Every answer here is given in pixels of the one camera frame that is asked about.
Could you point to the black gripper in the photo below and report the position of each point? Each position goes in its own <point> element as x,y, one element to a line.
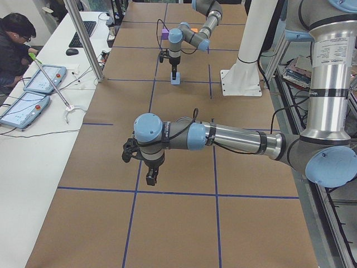
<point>152,166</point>
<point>174,61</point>

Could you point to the light blue foam block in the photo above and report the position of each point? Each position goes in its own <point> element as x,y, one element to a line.
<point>175,80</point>

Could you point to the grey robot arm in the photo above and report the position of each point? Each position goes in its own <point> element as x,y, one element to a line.
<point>200,40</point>
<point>321,152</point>

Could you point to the purple foam block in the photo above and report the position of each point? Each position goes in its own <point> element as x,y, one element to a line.
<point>164,34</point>

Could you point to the black computer mouse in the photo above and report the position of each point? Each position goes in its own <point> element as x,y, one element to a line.
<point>71,51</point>

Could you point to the stack of magazines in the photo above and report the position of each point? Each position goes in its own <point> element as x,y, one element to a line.
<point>299,71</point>

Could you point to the upper teach pendant tablet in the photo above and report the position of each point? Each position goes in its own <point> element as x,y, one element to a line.
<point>40,84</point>

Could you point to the teach pendant tablet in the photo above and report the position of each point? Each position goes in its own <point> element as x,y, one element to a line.
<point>40,84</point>
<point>25,109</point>

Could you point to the lower teach pendant tablet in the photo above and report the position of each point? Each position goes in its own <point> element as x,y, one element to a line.
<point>25,109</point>

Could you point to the seated person in black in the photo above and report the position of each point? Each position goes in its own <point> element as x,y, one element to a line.
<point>16,32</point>

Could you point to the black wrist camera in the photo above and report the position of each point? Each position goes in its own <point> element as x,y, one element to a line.
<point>163,54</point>
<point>131,150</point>

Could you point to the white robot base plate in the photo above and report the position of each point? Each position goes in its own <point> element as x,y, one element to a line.
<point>242,79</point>

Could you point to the grabber stick green handle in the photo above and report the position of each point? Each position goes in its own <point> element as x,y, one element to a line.
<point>69,107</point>

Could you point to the aluminium frame post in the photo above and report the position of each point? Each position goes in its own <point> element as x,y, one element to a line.
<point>84,38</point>

